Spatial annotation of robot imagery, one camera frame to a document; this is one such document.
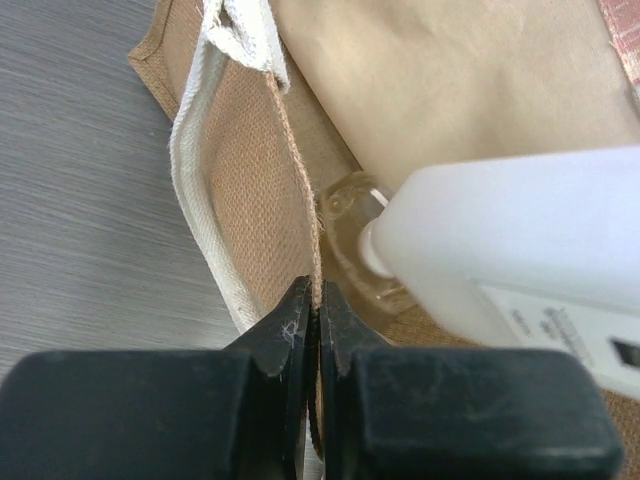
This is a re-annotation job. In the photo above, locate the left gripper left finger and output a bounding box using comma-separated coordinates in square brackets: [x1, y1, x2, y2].
[1, 277, 311, 479]

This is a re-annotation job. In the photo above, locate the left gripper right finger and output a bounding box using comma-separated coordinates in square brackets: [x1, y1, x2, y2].
[319, 283, 624, 479]

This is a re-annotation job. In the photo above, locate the clear amber liquid bottle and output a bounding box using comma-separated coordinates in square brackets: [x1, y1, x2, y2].
[317, 171, 416, 317]

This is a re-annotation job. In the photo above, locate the white square bottle black cap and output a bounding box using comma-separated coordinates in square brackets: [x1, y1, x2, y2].
[359, 146, 639, 398]

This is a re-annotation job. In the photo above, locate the brown canvas bag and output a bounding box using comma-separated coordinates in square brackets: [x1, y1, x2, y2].
[129, 1, 639, 479]

